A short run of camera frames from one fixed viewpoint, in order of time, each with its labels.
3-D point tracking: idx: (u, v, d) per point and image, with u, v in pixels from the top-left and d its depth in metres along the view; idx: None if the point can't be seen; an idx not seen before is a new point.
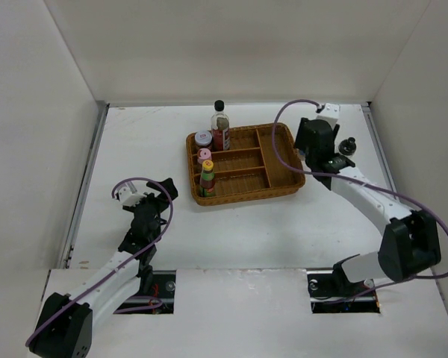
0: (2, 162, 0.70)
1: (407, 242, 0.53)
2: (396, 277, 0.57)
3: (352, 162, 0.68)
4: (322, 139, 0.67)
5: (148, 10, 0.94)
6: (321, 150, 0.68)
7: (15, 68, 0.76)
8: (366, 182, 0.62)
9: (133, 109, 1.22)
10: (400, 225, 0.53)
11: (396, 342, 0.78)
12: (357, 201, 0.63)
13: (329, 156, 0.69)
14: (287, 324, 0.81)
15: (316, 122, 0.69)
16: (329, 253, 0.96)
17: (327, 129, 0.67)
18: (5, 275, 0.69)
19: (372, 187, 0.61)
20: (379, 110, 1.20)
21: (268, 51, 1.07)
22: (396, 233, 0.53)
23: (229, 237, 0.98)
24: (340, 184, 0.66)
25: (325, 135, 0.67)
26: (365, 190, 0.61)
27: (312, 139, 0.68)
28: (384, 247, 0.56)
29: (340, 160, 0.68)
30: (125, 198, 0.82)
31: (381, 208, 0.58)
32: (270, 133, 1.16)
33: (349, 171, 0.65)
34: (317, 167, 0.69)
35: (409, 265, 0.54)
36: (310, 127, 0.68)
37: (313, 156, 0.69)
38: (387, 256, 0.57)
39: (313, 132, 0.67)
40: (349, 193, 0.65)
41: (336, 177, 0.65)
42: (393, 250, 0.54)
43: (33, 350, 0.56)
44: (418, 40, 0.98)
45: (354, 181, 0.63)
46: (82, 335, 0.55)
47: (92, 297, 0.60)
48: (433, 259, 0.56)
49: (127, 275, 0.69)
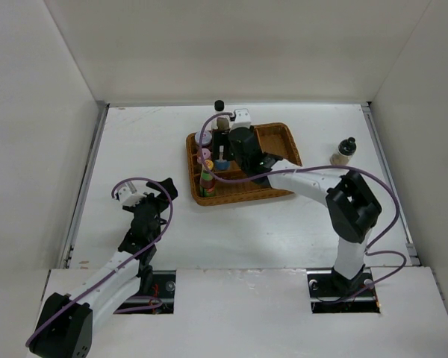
0: (2, 162, 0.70)
1: (348, 204, 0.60)
2: (355, 239, 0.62)
3: (279, 157, 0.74)
4: (249, 147, 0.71)
5: (148, 10, 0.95)
6: (251, 155, 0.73)
7: (15, 67, 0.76)
8: (297, 168, 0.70)
9: (134, 109, 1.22)
10: (335, 193, 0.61)
11: (395, 342, 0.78)
12: (297, 188, 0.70)
13: (259, 157, 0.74)
14: (286, 324, 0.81)
15: (239, 130, 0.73)
16: (329, 253, 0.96)
17: (250, 136, 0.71)
18: (5, 276, 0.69)
19: (303, 171, 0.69)
20: (380, 109, 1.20)
21: (268, 51, 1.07)
22: (334, 199, 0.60)
23: (228, 237, 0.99)
24: (278, 180, 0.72)
25: (251, 142, 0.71)
26: (299, 174, 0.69)
27: (240, 148, 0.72)
28: (335, 218, 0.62)
29: (269, 158, 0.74)
30: (125, 198, 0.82)
31: (316, 185, 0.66)
32: (270, 133, 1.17)
33: (280, 165, 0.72)
34: (252, 171, 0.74)
35: (359, 223, 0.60)
36: (236, 138, 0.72)
37: (246, 162, 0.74)
38: (341, 224, 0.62)
39: (239, 142, 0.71)
40: (287, 183, 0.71)
41: (271, 174, 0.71)
42: (342, 216, 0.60)
43: (33, 350, 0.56)
44: (418, 39, 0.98)
45: (287, 171, 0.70)
46: (81, 335, 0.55)
47: (92, 297, 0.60)
48: (376, 209, 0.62)
49: (127, 275, 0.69)
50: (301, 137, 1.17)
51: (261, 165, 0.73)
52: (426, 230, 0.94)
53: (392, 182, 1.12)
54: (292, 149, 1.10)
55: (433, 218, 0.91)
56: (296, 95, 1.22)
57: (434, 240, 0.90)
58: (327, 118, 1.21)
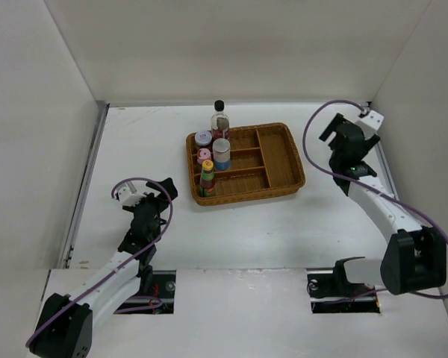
0: (2, 162, 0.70)
1: (411, 258, 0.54)
2: (394, 290, 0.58)
3: (374, 172, 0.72)
4: (351, 146, 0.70)
5: (148, 10, 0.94)
6: (349, 154, 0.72)
7: (15, 68, 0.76)
8: (384, 192, 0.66)
9: (134, 109, 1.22)
10: (407, 237, 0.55)
11: (395, 342, 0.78)
12: (371, 209, 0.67)
13: (353, 162, 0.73)
14: (286, 324, 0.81)
15: (351, 128, 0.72)
16: (329, 253, 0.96)
17: (358, 136, 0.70)
18: (5, 276, 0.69)
19: (387, 198, 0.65)
20: (380, 109, 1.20)
21: (269, 51, 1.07)
22: (403, 245, 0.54)
23: (229, 237, 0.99)
24: (357, 192, 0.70)
25: (358, 141, 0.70)
26: (380, 199, 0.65)
27: (342, 143, 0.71)
28: (388, 257, 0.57)
29: (363, 168, 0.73)
30: (125, 198, 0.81)
31: (393, 218, 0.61)
32: (270, 133, 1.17)
33: (369, 180, 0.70)
34: (341, 171, 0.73)
35: (408, 280, 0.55)
36: (343, 132, 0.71)
37: (337, 159, 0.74)
38: (390, 268, 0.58)
39: (344, 136, 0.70)
40: (364, 199, 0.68)
41: (355, 183, 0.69)
42: (396, 261, 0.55)
43: (33, 350, 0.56)
44: (418, 39, 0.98)
45: (372, 189, 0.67)
46: (82, 335, 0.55)
47: (92, 297, 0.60)
48: (436, 280, 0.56)
49: (127, 275, 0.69)
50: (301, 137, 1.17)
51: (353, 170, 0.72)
52: None
53: (393, 182, 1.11)
54: (292, 149, 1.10)
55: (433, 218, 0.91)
56: (296, 95, 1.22)
57: None
58: (327, 118, 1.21)
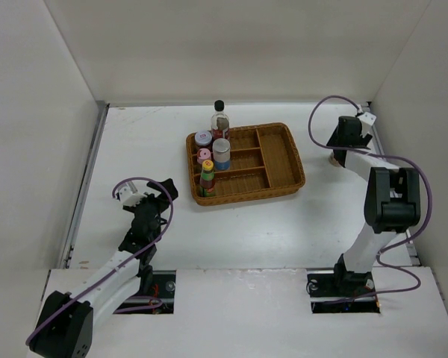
0: (2, 162, 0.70)
1: (385, 186, 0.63)
2: (375, 225, 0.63)
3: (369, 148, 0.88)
4: (349, 128, 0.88)
5: (148, 10, 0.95)
6: (347, 136, 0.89)
7: (15, 68, 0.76)
8: (371, 154, 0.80)
9: (134, 109, 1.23)
10: (381, 168, 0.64)
11: (395, 342, 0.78)
12: (361, 167, 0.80)
13: (352, 142, 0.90)
14: (286, 324, 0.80)
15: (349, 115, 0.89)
16: (329, 253, 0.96)
17: (355, 121, 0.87)
18: (5, 275, 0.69)
19: (375, 155, 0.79)
20: (380, 109, 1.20)
21: (268, 51, 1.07)
22: (378, 173, 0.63)
23: (229, 236, 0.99)
24: (352, 158, 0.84)
25: (355, 124, 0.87)
26: (367, 156, 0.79)
27: (342, 127, 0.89)
28: (369, 194, 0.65)
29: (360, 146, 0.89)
30: (125, 198, 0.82)
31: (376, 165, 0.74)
32: (270, 133, 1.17)
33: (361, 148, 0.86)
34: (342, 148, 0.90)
35: (385, 209, 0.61)
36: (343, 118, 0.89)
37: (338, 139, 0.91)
38: (370, 204, 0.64)
39: (343, 121, 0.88)
40: (355, 162, 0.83)
41: (351, 152, 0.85)
42: (374, 190, 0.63)
43: (33, 349, 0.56)
44: (417, 39, 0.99)
45: (361, 152, 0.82)
46: (82, 334, 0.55)
47: (93, 295, 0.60)
48: (412, 215, 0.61)
49: (127, 274, 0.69)
50: (302, 137, 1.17)
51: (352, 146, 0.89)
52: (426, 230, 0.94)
53: None
54: (292, 149, 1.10)
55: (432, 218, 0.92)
56: (296, 95, 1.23)
57: (434, 239, 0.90)
58: (327, 118, 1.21)
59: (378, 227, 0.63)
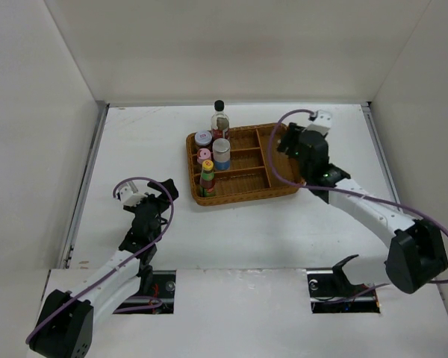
0: (2, 162, 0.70)
1: (414, 254, 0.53)
2: (405, 289, 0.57)
3: (347, 174, 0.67)
4: (318, 154, 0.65)
5: (148, 10, 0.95)
6: (318, 163, 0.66)
7: (15, 67, 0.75)
8: (365, 194, 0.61)
9: (134, 109, 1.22)
10: (405, 236, 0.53)
11: (396, 342, 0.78)
12: (358, 215, 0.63)
13: (324, 169, 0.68)
14: (286, 324, 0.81)
15: (312, 135, 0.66)
16: (329, 253, 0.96)
17: (322, 143, 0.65)
18: (5, 275, 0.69)
19: (371, 199, 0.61)
20: (380, 109, 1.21)
21: (268, 51, 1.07)
22: (402, 246, 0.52)
23: (229, 236, 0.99)
24: (338, 198, 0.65)
25: (322, 148, 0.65)
26: (365, 203, 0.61)
27: (309, 154, 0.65)
28: (393, 262, 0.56)
29: (334, 172, 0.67)
30: (127, 198, 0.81)
31: (384, 220, 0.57)
32: (270, 133, 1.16)
33: (346, 184, 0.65)
34: (314, 181, 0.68)
35: (420, 277, 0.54)
36: (307, 142, 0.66)
37: (308, 169, 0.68)
38: (397, 270, 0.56)
39: (309, 147, 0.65)
40: (349, 206, 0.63)
41: (334, 191, 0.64)
42: (403, 263, 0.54)
43: (33, 348, 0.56)
44: (417, 39, 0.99)
45: (353, 194, 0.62)
46: (82, 333, 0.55)
47: (93, 295, 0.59)
48: (441, 267, 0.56)
49: (127, 274, 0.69)
50: None
51: (325, 177, 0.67)
52: None
53: (392, 182, 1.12)
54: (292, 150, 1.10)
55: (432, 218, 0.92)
56: (296, 95, 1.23)
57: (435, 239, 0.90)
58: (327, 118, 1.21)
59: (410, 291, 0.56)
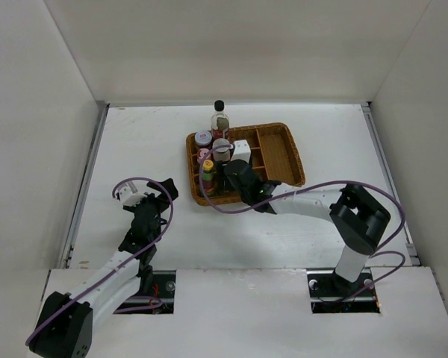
0: (1, 162, 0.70)
1: (354, 217, 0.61)
2: (368, 251, 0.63)
3: (278, 181, 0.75)
4: (246, 177, 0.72)
5: (148, 10, 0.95)
6: (250, 184, 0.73)
7: (15, 68, 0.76)
8: (296, 189, 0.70)
9: (134, 109, 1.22)
10: (340, 208, 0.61)
11: (395, 342, 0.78)
12: (300, 209, 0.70)
13: (258, 186, 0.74)
14: (286, 323, 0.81)
15: (233, 163, 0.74)
16: (328, 253, 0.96)
17: (243, 166, 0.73)
18: (5, 275, 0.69)
19: (301, 191, 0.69)
20: (380, 109, 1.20)
21: (268, 51, 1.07)
22: (340, 215, 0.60)
23: (229, 236, 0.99)
24: (278, 204, 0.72)
25: (246, 171, 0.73)
26: (299, 196, 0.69)
27: (238, 180, 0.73)
28: (345, 233, 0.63)
29: (267, 183, 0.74)
30: (125, 198, 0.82)
31: (319, 202, 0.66)
32: (270, 133, 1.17)
33: (280, 190, 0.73)
34: (254, 201, 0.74)
35: (369, 234, 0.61)
36: (231, 171, 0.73)
37: (246, 192, 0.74)
38: (352, 239, 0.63)
39: (235, 174, 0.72)
40: (289, 206, 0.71)
41: (272, 200, 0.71)
42: (349, 230, 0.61)
43: (33, 350, 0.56)
44: (417, 39, 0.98)
45: (287, 195, 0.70)
46: (82, 335, 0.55)
47: (92, 296, 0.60)
48: (381, 216, 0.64)
49: (127, 274, 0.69)
50: (301, 137, 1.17)
51: (262, 192, 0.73)
52: (427, 229, 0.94)
53: (393, 182, 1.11)
54: (292, 149, 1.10)
55: (432, 218, 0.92)
56: (296, 94, 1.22)
57: (435, 239, 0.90)
58: (328, 118, 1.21)
59: (372, 251, 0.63)
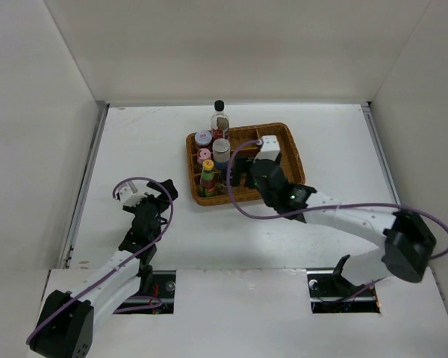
0: (2, 162, 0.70)
1: (410, 247, 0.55)
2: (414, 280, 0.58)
3: (311, 188, 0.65)
4: (275, 180, 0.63)
5: (147, 10, 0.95)
6: (279, 189, 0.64)
7: (15, 68, 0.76)
8: (339, 203, 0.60)
9: (134, 109, 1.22)
10: (396, 236, 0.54)
11: (395, 343, 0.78)
12: (337, 224, 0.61)
13: (288, 192, 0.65)
14: (286, 323, 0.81)
15: (261, 164, 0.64)
16: (328, 253, 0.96)
17: (274, 168, 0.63)
18: (5, 275, 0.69)
19: (346, 206, 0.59)
20: (380, 109, 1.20)
21: (268, 51, 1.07)
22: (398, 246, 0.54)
23: (230, 236, 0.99)
24: (313, 216, 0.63)
25: (277, 174, 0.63)
26: (342, 212, 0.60)
27: (266, 184, 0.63)
28: (393, 262, 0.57)
29: (299, 190, 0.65)
30: (126, 198, 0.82)
31: (368, 223, 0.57)
32: (270, 133, 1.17)
33: (316, 200, 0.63)
34: (284, 208, 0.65)
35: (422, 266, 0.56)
36: (259, 172, 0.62)
37: (273, 198, 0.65)
38: (399, 267, 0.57)
39: (265, 177, 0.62)
40: (326, 220, 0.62)
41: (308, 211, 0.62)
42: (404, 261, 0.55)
43: (33, 348, 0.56)
44: (417, 39, 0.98)
45: (328, 208, 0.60)
46: (82, 333, 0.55)
47: (93, 295, 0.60)
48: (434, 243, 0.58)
49: (127, 274, 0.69)
50: (301, 137, 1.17)
51: (293, 201, 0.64)
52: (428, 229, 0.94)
53: (393, 182, 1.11)
54: (292, 149, 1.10)
55: (432, 218, 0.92)
56: (296, 95, 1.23)
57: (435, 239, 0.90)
58: (328, 118, 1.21)
59: (418, 280, 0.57)
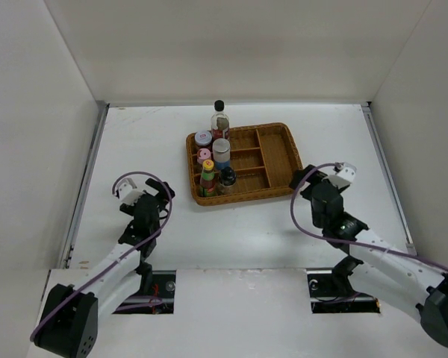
0: (2, 162, 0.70)
1: None
2: (446, 343, 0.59)
3: (364, 224, 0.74)
4: (334, 207, 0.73)
5: (147, 10, 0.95)
6: (334, 215, 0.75)
7: (15, 68, 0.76)
8: (389, 249, 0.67)
9: (133, 109, 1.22)
10: (438, 295, 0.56)
11: (395, 342, 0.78)
12: (382, 268, 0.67)
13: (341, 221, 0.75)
14: (286, 323, 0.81)
15: (326, 190, 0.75)
16: (328, 253, 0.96)
17: (336, 197, 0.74)
18: (5, 275, 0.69)
19: (396, 253, 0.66)
20: (380, 109, 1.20)
21: (268, 51, 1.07)
22: (437, 305, 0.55)
23: (231, 236, 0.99)
24: (360, 252, 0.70)
25: (337, 203, 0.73)
26: (389, 257, 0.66)
27: (324, 207, 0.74)
28: (429, 318, 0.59)
29: (352, 224, 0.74)
30: (125, 194, 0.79)
31: (413, 275, 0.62)
32: (270, 133, 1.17)
33: (366, 237, 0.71)
34: (331, 232, 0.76)
35: None
36: (321, 197, 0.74)
37: (326, 220, 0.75)
38: (433, 325, 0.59)
39: (325, 201, 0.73)
40: (372, 259, 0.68)
41: (356, 245, 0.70)
42: (440, 321, 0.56)
43: (39, 344, 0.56)
44: (417, 39, 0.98)
45: (377, 248, 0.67)
46: (87, 325, 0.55)
47: (96, 288, 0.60)
48: None
49: (128, 267, 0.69)
50: (301, 137, 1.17)
51: (342, 230, 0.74)
52: (428, 229, 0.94)
53: (392, 182, 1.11)
54: (291, 148, 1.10)
55: (432, 219, 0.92)
56: (296, 95, 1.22)
57: (435, 239, 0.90)
58: (328, 118, 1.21)
59: None
